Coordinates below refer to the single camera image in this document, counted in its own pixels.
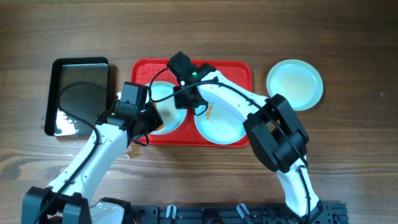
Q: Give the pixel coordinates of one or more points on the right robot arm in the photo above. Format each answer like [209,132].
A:
[277,137]

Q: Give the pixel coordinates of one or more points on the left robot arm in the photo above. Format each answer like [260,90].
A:
[66,199]

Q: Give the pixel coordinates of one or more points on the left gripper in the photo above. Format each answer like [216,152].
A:
[152,119]

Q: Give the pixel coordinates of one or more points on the white plate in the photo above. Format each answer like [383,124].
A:
[298,81]
[171,116]
[219,126]

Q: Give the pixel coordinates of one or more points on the red plastic serving tray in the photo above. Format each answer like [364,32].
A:
[186,134]

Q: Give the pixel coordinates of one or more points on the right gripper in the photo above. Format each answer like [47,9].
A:
[189,101]

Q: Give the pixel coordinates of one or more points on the black tray with water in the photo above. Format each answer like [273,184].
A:
[78,87]

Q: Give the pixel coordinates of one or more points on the green and orange sponge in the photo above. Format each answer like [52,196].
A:
[160,127]

